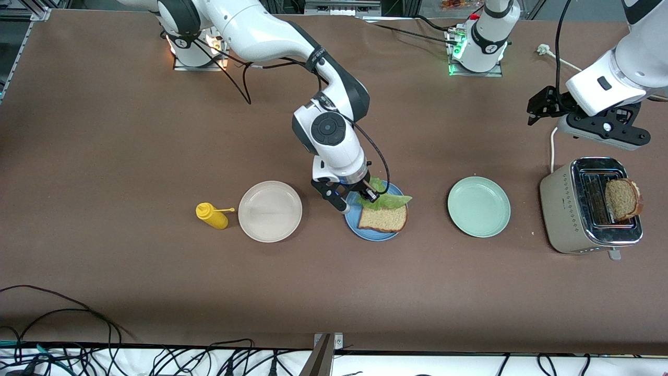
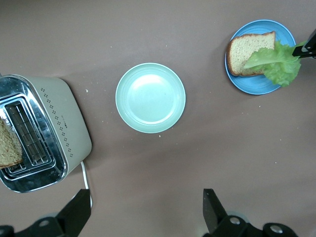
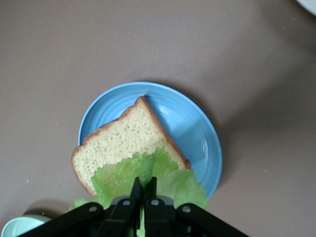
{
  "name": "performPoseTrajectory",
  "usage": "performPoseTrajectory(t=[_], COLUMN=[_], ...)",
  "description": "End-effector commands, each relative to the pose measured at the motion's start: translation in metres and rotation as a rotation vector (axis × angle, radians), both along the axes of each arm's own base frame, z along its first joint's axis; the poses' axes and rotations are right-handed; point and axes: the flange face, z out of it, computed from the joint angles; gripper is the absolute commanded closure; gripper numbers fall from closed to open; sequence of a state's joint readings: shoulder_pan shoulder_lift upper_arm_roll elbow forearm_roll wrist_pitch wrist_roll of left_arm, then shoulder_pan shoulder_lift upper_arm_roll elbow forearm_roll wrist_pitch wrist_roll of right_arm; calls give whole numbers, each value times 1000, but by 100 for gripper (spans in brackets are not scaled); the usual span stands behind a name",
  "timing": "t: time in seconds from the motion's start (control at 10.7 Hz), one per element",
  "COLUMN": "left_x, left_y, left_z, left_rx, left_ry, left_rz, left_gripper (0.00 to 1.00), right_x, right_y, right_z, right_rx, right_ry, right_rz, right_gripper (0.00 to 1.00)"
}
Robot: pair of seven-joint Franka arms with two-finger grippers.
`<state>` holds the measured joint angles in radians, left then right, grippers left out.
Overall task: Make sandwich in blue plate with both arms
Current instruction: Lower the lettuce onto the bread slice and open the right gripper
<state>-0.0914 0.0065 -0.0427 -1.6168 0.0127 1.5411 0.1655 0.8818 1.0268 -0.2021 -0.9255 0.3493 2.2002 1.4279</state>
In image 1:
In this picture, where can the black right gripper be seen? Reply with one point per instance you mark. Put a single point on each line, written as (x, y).
(362, 189)

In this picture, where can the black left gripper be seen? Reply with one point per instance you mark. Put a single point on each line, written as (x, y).
(554, 102)

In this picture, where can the green lettuce leaf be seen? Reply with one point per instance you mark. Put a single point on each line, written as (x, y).
(391, 201)

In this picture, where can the brown bread slice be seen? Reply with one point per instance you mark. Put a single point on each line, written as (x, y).
(623, 199)
(383, 220)

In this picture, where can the yellow mustard squeeze bottle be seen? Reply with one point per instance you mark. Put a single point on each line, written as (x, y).
(214, 218)

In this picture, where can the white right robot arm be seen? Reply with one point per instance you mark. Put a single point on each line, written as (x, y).
(261, 36)

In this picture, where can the blue plate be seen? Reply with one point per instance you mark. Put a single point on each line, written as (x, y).
(354, 223)

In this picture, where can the beige plate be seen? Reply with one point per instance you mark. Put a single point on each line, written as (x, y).
(270, 211)

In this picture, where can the light green plate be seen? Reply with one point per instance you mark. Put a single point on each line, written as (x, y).
(478, 207)

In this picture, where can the beige chrome toaster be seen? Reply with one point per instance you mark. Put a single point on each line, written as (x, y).
(561, 209)

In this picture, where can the orange snack packet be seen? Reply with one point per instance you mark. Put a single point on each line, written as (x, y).
(455, 4)

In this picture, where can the grey metal box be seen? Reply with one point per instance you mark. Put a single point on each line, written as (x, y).
(342, 7)

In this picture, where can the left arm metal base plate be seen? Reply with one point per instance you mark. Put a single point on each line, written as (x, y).
(493, 73)

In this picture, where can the metal table edge bracket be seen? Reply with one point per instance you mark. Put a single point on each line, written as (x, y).
(322, 357)

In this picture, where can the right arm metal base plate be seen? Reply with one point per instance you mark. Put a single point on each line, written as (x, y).
(188, 67)

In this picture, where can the aluminium frame profile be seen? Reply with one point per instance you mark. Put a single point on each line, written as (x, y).
(47, 9)

